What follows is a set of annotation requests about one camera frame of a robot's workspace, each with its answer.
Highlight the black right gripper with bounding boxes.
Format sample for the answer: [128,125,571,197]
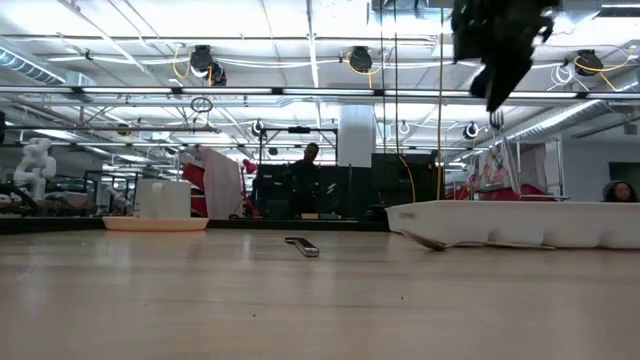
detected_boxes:
[450,0,562,114]

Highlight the silver fork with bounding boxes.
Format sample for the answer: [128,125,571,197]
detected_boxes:
[488,108,524,198]

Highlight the silver spoon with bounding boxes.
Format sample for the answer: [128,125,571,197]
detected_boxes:
[398,228,557,253]

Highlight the silver table knife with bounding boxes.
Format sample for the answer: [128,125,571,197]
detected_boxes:
[284,236,321,259]

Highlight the colourful poster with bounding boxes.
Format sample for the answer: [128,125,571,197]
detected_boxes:
[465,141,509,190]

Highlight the metal rack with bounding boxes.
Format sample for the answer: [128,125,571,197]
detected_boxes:
[514,136,571,202]

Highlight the red table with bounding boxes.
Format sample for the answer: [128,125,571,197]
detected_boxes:
[443,182,557,203]

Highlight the white cutlery organizer tray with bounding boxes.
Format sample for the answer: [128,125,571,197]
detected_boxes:
[383,199,640,250]

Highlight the dark monitor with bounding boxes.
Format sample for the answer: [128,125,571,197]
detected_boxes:
[607,160,640,204]

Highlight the person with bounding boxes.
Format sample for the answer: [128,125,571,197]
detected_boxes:
[287,142,325,220]
[601,179,640,204]

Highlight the black desk partition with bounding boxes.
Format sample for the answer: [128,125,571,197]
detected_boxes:
[255,151,442,221]

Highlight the white hanging cloth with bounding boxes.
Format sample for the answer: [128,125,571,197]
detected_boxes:
[201,146,243,221]

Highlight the red cart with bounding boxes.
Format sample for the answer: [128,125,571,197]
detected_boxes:
[180,160,208,218]

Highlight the peach saucer plate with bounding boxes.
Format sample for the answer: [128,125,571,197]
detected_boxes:
[101,215,210,232]

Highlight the wooden workbench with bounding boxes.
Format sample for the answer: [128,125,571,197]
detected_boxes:
[0,197,97,217]

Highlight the white robot figure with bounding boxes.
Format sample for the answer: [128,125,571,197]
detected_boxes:
[12,136,58,202]

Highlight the silver ventilation duct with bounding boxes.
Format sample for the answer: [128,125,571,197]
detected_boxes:
[492,69,640,147]
[0,47,96,89]

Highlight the black rack frame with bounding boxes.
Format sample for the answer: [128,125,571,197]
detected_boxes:
[257,125,340,167]

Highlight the black table frame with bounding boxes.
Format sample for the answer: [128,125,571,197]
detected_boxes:
[0,215,390,235]

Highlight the black overhead frame rail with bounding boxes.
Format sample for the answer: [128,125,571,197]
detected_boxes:
[0,84,640,100]

